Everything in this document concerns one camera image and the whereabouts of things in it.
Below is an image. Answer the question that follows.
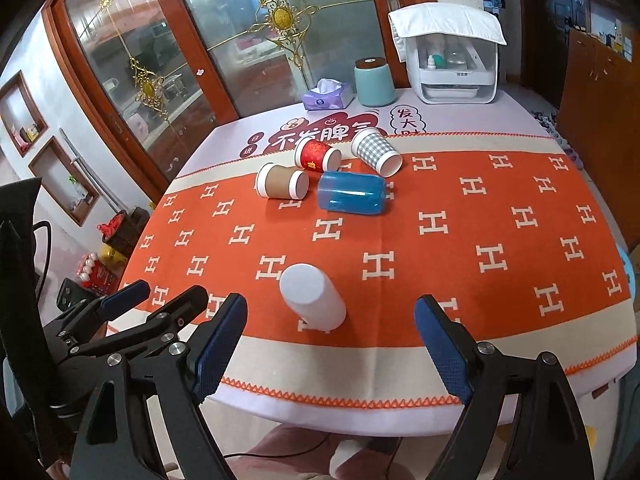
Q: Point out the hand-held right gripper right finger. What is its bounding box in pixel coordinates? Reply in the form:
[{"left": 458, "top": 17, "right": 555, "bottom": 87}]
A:
[{"left": 413, "top": 294, "right": 597, "bottom": 480}]

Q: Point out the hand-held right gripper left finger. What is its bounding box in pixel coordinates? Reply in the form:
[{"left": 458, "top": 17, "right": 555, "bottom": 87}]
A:
[{"left": 70, "top": 292, "right": 249, "bottom": 480}]

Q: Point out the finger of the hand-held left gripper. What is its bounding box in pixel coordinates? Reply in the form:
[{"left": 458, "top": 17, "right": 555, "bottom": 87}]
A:
[
  {"left": 70, "top": 285, "right": 210, "bottom": 361},
  {"left": 50, "top": 280, "right": 152, "bottom": 342}
]

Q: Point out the white cup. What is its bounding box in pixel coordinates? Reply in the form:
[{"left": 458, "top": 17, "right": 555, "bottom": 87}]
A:
[{"left": 279, "top": 263, "right": 347, "bottom": 334}]

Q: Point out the brown paper cup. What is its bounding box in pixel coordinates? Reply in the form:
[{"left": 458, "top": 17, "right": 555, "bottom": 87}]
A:
[{"left": 255, "top": 162, "right": 309, "bottom": 199}]

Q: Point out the blue plastic cup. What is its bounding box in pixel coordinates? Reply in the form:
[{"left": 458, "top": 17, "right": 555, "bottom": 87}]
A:
[{"left": 317, "top": 170, "right": 388, "bottom": 216}]

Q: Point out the red paper cup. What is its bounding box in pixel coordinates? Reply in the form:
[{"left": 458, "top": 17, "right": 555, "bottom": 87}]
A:
[{"left": 293, "top": 139, "right": 343, "bottom": 172}]

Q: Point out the grey checked paper cup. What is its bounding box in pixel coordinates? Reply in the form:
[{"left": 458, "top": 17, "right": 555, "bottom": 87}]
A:
[{"left": 350, "top": 127, "right": 403, "bottom": 177}]

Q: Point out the dark basket with red filling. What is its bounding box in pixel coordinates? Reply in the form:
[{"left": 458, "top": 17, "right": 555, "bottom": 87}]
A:
[{"left": 97, "top": 207, "right": 152, "bottom": 257}]

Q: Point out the orange patterned tablecloth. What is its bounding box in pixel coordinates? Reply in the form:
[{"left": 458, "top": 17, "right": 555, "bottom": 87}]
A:
[{"left": 105, "top": 87, "right": 640, "bottom": 436}]

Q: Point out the blue stool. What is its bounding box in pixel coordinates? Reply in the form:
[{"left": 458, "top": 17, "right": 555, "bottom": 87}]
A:
[{"left": 616, "top": 244, "right": 640, "bottom": 303}]

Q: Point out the wooden glass door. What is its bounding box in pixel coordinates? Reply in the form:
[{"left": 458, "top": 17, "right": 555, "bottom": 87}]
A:
[
  {"left": 165, "top": 0, "right": 438, "bottom": 128},
  {"left": 44, "top": 0, "right": 242, "bottom": 197}
]

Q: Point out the purple tissue box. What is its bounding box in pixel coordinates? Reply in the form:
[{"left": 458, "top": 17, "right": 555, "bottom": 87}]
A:
[{"left": 301, "top": 78, "right": 355, "bottom": 112}]

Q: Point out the white countertop appliance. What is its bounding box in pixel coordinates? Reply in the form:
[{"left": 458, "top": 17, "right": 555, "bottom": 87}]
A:
[{"left": 405, "top": 30, "right": 501, "bottom": 106}]

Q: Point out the wooden cabinet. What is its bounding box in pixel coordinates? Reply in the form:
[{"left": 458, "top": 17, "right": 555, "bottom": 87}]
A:
[{"left": 556, "top": 24, "right": 640, "bottom": 258}]

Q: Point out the teal canister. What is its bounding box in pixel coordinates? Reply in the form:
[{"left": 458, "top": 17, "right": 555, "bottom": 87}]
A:
[{"left": 354, "top": 57, "right": 392, "bottom": 108}]

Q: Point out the white quilted cloth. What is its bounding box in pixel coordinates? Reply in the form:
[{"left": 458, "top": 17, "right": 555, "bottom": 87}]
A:
[{"left": 388, "top": 2, "right": 507, "bottom": 62}]

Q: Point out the wall niche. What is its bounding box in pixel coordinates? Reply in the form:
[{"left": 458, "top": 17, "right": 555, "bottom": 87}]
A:
[
  {"left": 0, "top": 70, "right": 49, "bottom": 159},
  {"left": 28, "top": 135, "right": 101, "bottom": 226}
]

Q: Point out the cluttered wall shelf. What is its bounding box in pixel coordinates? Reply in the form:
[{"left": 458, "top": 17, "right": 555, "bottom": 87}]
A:
[{"left": 539, "top": 0, "right": 640, "bottom": 67}]

